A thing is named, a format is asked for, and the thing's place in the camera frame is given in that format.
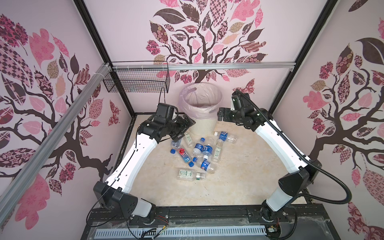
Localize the green label clear bottle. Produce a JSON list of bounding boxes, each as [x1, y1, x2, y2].
[[184, 132, 194, 148], [177, 168, 206, 181], [212, 139, 223, 163]]

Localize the aluminium frame rail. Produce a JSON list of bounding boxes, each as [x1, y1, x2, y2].
[[113, 62, 296, 71], [0, 62, 112, 223]]

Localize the blue label white cap bottle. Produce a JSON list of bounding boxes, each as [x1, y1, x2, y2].
[[202, 145, 213, 160]]

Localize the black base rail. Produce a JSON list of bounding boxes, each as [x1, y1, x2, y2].
[[88, 204, 329, 226]]

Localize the white slotted cable duct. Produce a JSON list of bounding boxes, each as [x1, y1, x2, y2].
[[93, 226, 267, 240]]

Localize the Pepsi blue label bottle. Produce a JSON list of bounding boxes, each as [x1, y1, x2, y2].
[[194, 157, 217, 174]]

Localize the white ribbed trash bin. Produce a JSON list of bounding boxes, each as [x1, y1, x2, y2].
[[189, 119, 217, 136]]

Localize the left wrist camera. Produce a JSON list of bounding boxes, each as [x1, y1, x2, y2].
[[154, 103, 179, 123]]

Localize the Fiji red flower bottle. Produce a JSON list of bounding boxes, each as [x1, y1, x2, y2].
[[170, 147, 194, 168]]

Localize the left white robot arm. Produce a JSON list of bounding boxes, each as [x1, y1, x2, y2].
[[94, 114, 196, 219]]

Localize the black wire mesh basket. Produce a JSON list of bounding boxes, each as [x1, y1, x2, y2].
[[103, 60, 171, 93]]

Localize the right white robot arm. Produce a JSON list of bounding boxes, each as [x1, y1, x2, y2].
[[217, 107, 321, 222]]

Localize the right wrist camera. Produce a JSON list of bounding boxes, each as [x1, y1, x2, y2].
[[232, 90, 250, 111]]

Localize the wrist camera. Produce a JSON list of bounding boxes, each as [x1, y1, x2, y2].
[[232, 90, 250, 111], [154, 103, 179, 123]]

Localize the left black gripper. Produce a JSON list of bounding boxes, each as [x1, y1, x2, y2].
[[165, 113, 195, 142]]

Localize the left aluminium frame rail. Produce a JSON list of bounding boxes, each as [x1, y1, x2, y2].
[[0, 62, 112, 223]]

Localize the soda water blue label bottle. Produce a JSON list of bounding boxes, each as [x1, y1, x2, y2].
[[171, 139, 182, 150]]

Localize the back aluminium frame rail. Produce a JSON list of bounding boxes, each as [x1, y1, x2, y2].
[[113, 62, 296, 71]]

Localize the right black corrugated cable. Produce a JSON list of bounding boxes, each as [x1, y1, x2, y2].
[[235, 89, 352, 205]]

